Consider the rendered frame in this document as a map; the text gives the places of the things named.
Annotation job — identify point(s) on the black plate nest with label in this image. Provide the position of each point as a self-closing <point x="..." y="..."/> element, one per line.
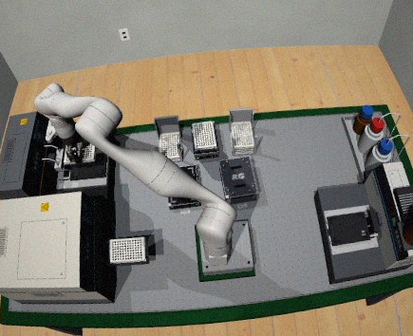
<point x="191" y="170"/>

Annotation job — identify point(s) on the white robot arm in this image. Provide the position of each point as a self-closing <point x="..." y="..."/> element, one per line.
<point x="99" y="119"/>

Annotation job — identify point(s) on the blue bottle cap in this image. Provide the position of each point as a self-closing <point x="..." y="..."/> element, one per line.
<point x="367" y="111"/>
<point x="385" y="149"/>

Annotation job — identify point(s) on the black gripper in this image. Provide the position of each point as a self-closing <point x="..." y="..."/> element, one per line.
<point x="71" y="142"/>

